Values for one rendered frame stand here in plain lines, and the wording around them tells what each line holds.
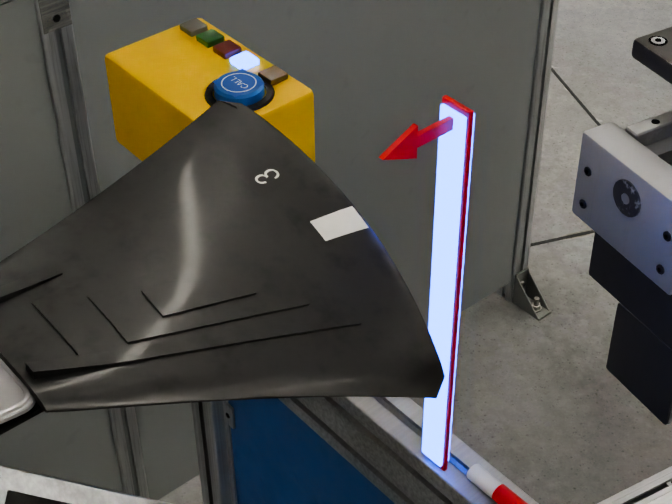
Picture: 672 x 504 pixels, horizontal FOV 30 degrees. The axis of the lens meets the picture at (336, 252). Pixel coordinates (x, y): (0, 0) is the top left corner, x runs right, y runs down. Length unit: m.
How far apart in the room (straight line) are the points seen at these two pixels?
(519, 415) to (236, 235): 1.55
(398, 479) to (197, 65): 0.38
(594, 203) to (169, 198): 0.51
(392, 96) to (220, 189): 1.16
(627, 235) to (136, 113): 0.43
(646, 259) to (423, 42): 0.85
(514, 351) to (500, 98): 0.50
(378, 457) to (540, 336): 1.33
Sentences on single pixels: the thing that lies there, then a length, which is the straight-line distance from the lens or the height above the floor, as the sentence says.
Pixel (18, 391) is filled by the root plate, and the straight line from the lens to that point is 0.62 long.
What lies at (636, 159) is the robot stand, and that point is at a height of 0.99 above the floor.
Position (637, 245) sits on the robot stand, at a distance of 1.10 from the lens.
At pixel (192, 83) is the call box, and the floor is 1.07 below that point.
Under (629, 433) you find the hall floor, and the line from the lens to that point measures 2.22.
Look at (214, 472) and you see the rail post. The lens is 1.38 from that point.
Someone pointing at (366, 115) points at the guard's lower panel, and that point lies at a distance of 1.85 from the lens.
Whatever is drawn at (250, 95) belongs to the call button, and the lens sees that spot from 0.99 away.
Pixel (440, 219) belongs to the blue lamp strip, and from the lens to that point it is 0.83.
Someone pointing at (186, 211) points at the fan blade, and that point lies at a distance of 0.71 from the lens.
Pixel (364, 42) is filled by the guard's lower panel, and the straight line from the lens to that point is 1.78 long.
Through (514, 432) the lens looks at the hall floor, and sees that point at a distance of 2.19.
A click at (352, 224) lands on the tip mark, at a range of 0.73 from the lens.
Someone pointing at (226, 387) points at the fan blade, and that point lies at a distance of 0.63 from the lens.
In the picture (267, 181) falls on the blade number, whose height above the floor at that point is 1.18.
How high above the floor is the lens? 1.61
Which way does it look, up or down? 40 degrees down
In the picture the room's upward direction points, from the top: 1 degrees counter-clockwise
